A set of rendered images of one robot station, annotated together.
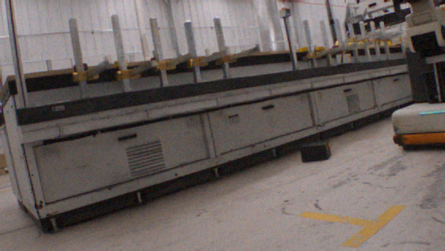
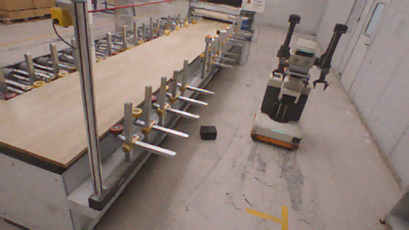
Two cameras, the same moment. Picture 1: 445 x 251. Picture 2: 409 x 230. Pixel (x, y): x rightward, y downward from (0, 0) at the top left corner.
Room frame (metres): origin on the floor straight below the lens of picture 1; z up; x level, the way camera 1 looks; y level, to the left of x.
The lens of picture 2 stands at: (0.63, 1.17, 1.85)
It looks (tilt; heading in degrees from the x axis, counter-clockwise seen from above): 30 degrees down; 320
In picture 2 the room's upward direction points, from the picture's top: 9 degrees clockwise
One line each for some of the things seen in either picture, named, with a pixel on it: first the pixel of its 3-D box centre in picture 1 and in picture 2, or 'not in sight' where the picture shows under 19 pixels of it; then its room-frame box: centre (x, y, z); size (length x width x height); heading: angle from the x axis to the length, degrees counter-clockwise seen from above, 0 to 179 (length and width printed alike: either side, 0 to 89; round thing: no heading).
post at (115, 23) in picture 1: (120, 55); (147, 115); (2.01, 0.52, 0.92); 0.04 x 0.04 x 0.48; 38
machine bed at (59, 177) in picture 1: (288, 102); (174, 76); (3.63, -0.68, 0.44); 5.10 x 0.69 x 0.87; 128
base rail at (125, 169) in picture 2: (326, 69); (211, 69); (3.20, -1.01, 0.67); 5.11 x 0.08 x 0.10; 128
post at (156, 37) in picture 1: (159, 55); (162, 103); (2.16, 0.32, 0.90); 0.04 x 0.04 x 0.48; 38
